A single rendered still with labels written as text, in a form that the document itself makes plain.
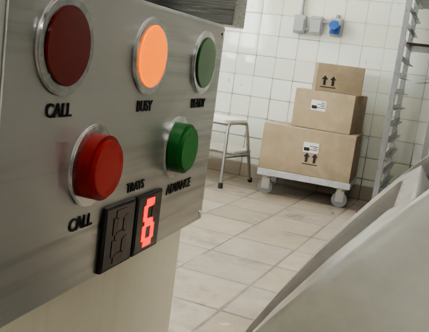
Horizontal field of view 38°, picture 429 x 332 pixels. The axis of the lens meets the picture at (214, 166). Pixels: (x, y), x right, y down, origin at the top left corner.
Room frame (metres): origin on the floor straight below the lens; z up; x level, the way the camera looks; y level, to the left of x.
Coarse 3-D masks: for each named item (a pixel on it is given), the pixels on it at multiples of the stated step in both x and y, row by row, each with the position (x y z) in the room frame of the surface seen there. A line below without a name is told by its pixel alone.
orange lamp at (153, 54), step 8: (152, 32) 0.32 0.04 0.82; (160, 32) 0.33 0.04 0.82; (144, 40) 0.31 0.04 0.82; (152, 40) 0.32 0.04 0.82; (160, 40) 0.33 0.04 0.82; (144, 48) 0.32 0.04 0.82; (152, 48) 0.32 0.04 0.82; (160, 48) 0.33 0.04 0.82; (144, 56) 0.32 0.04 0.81; (152, 56) 0.32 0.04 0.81; (160, 56) 0.33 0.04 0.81; (144, 64) 0.32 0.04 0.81; (152, 64) 0.33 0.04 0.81; (160, 64) 0.34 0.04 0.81; (144, 72) 0.32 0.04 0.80; (152, 72) 0.33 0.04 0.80; (160, 72) 0.34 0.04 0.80; (144, 80) 0.32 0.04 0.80; (152, 80) 0.33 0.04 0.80
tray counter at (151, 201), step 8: (152, 200) 0.35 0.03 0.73; (144, 208) 0.34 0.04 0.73; (152, 208) 0.35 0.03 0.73; (144, 216) 0.34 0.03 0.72; (152, 216) 0.35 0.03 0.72; (144, 224) 0.34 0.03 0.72; (152, 224) 0.35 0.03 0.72; (144, 232) 0.34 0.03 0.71; (152, 232) 0.35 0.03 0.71; (144, 240) 0.34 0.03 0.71
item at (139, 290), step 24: (168, 240) 0.47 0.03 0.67; (120, 264) 0.39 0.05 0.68; (144, 264) 0.43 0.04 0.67; (168, 264) 0.47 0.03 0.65; (96, 288) 0.36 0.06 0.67; (120, 288) 0.39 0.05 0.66; (144, 288) 0.43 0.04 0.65; (168, 288) 0.48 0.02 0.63; (48, 312) 0.31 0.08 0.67; (72, 312) 0.34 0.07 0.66; (96, 312) 0.37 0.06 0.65; (120, 312) 0.40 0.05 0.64; (144, 312) 0.44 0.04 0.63; (168, 312) 0.49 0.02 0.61
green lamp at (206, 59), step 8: (208, 40) 0.40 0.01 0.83; (200, 48) 0.39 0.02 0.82; (208, 48) 0.40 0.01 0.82; (200, 56) 0.39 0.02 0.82; (208, 56) 0.40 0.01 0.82; (200, 64) 0.39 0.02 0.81; (208, 64) 0.41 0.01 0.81; (200, 72) 0.39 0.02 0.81; (208, 72) 0.41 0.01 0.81; (200, 80) 0.40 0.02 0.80; (208, 80) 0.41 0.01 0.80
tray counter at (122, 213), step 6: (120, 210) 0.31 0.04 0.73; (126, 210) 0.32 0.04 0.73; (120, 216) 0.31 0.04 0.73; (126, 216) 0.32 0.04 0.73; (114, 222) 0.30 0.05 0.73; (126, 222) 0.32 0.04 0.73; (114, 228) 0.30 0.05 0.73; (126, 228) 0.32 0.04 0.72; (114, 234) 0.31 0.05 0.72; (120, 234) 0.31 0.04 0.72; (114, 240) 0.31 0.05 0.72; (114, 246) 0.31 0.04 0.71; (114, 252) 0.31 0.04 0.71; (120, 252) 0.31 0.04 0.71; (114, 258) 0.31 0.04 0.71; (120, 258) 0.31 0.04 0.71
